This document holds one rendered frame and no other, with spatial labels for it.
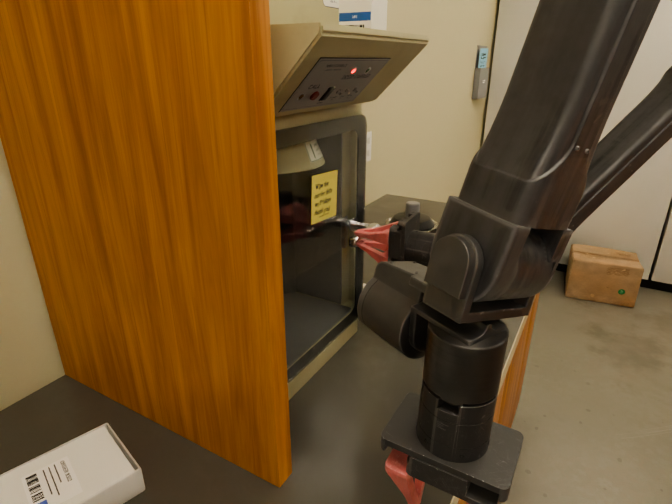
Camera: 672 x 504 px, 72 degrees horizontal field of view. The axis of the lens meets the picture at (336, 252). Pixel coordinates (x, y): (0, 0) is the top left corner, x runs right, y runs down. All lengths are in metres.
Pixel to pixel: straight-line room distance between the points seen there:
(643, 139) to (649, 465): 1.77
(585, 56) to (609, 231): 3.42
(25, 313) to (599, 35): 0.90
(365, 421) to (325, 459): 0.10
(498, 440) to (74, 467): 0.55
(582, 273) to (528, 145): 3.12
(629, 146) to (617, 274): 2.72
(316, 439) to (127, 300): 0.35
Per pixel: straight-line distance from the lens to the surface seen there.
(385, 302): 0.38
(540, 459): 2.18
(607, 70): 0.32
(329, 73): 0.60
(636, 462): 2.34
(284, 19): 0.66
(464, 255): 0.30
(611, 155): 0.73
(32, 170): 0.81
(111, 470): 0.73
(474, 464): 0.40
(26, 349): 0.99
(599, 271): 3.41
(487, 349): 0.33
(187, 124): 0.53
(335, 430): 0.77
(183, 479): 0.74
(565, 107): 0.31
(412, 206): 0.94
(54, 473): 0.76
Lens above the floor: 1.47
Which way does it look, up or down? 23 degrees down
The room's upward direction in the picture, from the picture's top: straight up
